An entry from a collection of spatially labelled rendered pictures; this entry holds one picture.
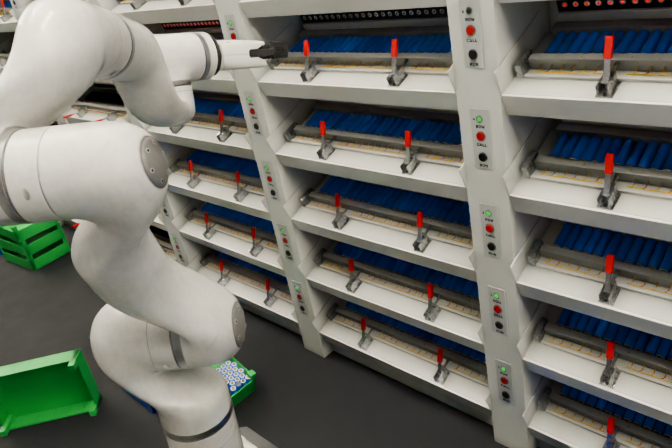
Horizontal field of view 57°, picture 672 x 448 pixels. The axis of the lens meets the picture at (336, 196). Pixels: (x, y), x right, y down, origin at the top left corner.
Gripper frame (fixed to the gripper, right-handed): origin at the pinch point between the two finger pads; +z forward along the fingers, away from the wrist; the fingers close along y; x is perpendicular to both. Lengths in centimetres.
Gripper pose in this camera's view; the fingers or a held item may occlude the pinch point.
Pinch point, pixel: (273, 49)
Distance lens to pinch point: 125.5
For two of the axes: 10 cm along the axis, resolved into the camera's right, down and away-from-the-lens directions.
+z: 7.0, -2.3, 6.7
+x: -0.4, -9.6, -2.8
